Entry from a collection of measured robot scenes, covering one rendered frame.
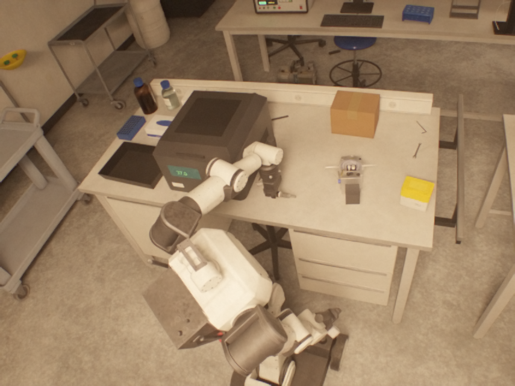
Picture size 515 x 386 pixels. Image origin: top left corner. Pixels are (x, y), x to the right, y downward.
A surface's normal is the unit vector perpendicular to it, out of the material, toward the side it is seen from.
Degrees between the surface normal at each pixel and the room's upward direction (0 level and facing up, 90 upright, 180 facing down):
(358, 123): 90
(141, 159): 0
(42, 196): 0
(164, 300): 23
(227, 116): 0
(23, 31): 90
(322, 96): 90
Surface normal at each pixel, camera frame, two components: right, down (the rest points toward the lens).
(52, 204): -0.16, -0.65
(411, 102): -0.31, 0.75
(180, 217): 0.46, -0.52
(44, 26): 0.94, 0.13
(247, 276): 0.31, -0.70
